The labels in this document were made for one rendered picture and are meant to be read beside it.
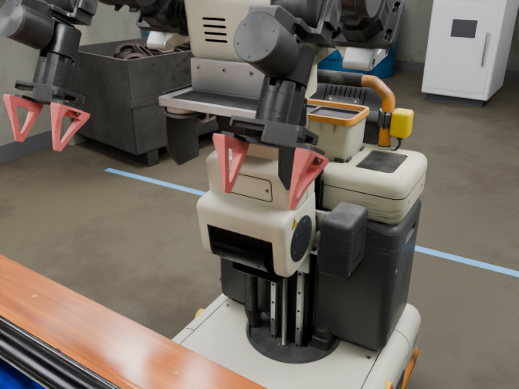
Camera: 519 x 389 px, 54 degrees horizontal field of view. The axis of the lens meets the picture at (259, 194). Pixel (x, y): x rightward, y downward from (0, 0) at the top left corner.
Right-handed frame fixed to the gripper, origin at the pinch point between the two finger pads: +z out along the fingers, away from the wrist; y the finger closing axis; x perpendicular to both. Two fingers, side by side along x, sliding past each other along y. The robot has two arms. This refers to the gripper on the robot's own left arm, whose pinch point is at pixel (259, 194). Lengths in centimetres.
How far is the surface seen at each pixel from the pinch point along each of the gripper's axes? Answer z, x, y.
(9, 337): 8.4, -42.1, 10.7
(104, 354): 27.1, -2.3, -17.0
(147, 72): -56, 190, -196
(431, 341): 40, 141, 11
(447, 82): -143, 457, -60
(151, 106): -37, 200, -195
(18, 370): 9.1, -42.7, 12.5
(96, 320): 25.0, 2.0, -23.6
